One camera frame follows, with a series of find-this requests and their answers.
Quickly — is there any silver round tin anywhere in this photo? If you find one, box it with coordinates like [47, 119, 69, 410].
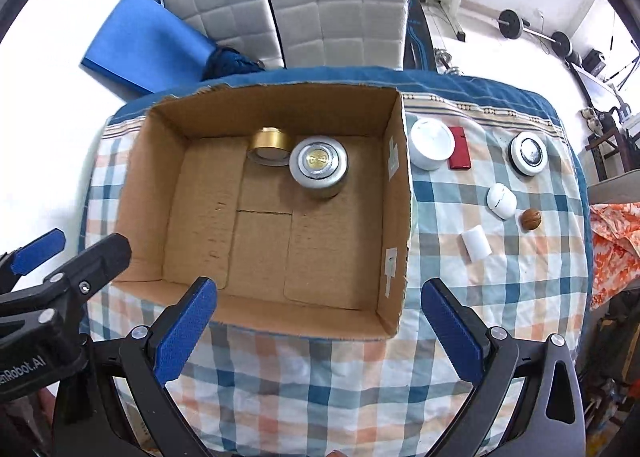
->
[288, 136, 349, 199]

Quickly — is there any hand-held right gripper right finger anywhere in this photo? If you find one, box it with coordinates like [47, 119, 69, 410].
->
[421, 278, 586, 457]

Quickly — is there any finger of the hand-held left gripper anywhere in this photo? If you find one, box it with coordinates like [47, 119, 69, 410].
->
[0, 233, 133, 334]
[0, 229, 67, 294]

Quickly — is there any white round jar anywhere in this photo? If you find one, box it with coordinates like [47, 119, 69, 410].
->
[409, 118, 457, 171]

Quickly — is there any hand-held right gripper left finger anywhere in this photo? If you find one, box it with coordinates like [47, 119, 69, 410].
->
[51, 277, 218, 457]

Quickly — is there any orange floral cloth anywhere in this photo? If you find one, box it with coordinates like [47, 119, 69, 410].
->
[589, 202, 640, 310]

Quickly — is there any white earbud case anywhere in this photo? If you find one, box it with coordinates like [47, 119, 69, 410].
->
[487, 183, 518, 221]

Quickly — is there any red rectangular box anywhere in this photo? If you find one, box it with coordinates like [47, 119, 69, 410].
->
[447, 127, 472, 171]

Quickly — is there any black and blue chair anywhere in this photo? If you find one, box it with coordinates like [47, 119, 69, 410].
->
[407, 0, 437, 72]

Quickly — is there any blue foam mat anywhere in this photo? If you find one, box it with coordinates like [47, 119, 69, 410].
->
[81, 0, 217, 97]

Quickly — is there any dumbbell bar with plates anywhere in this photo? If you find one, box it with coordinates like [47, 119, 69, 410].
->
[499, 10, 575, 58]

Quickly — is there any cardboard box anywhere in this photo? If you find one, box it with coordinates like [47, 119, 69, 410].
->
[114, 82, 413, 339]

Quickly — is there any dark blue cloth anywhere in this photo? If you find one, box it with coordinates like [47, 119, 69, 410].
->
[202, 46, 266, 80]

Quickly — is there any small white cylinder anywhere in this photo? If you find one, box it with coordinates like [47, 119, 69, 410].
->
[461, 226, 491, 260]

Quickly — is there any plaid tablecloth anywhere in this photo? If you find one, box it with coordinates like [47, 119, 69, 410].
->
[82, 68, 591, 457]

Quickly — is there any grey padded chair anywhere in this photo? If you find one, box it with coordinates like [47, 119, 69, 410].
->
[164, 0, 286, 70]
[262, 0, 411, 72]

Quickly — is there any white round puck light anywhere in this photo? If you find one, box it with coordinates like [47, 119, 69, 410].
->
[508, 131, 547, 177]

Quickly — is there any gold tape roll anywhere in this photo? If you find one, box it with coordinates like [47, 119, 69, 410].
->
[246, 127, 293, 169]

